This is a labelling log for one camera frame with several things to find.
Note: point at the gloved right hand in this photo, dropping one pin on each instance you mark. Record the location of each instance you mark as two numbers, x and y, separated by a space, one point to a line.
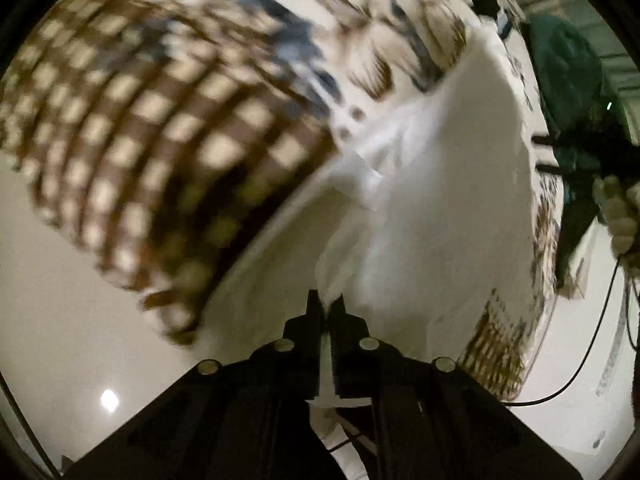
619 209

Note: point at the dark green fleece blanket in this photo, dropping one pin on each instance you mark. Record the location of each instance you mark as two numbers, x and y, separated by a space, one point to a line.
569 73

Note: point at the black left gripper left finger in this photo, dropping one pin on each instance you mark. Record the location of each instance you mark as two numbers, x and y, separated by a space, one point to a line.
246 420

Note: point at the white t-shirt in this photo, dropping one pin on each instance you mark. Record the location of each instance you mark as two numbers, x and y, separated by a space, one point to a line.
434 241

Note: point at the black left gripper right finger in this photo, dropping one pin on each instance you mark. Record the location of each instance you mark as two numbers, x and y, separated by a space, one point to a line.
432 420

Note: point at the floral bed blanket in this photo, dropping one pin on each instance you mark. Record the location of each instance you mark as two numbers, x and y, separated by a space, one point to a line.
184 145

